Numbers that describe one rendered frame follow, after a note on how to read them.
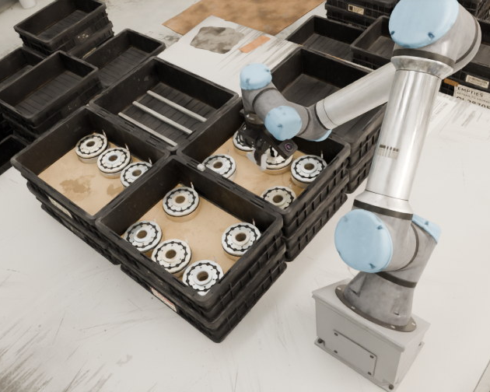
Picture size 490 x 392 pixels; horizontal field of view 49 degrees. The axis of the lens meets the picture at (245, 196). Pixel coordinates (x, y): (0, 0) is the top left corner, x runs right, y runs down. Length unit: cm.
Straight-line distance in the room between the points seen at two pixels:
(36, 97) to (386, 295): 199
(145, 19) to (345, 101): 290
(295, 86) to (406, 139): 85
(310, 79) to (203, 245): 73
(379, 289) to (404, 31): 52
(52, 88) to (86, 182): 112
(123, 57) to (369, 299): 215
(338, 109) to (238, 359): 66
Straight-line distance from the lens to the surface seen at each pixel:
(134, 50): 301
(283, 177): 154
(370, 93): 126
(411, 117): 105
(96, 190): 166
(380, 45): 281
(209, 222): 147
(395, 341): 113
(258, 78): 128
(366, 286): 119
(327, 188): 149
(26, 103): 272
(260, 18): 379
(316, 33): 310
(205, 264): 136
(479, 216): 167
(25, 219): 187
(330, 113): 130
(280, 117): 122
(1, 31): 445
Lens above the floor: 197
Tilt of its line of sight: 49 degrees down
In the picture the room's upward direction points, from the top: 11 degrees counter-clockwise
